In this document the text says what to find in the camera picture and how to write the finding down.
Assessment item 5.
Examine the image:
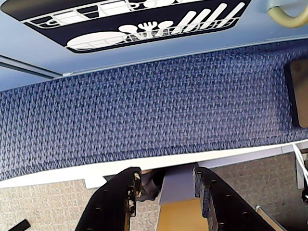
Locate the dishwasher door with rack print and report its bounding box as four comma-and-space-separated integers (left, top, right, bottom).
0, 0, 308, 80

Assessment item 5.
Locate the dark flat board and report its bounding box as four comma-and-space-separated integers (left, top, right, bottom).
283, 59, 308, 128

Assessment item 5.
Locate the grey and wooden post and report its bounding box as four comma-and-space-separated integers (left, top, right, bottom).
155, 166, 204, 231

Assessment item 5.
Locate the blue toy kitchen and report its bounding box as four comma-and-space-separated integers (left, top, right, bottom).
0, 0, 308, 91

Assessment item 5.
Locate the small black bar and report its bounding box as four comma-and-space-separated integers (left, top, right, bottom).
13, 218, 31, 231

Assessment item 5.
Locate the white cable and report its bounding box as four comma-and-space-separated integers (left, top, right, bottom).
292, 143, 308, 193

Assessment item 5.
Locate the blue woven mat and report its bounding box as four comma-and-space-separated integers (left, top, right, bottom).
0, 44, 308, 181

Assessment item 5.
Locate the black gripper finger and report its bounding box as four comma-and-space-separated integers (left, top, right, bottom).
74, 167, 141, 231
193, 167, 285, 231

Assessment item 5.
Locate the white platform edge board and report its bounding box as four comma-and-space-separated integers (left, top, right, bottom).
0, 141, 308, 191

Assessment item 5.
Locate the gold dishwasher door handle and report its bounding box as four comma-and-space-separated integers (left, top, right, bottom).
266, 0, 308, 27

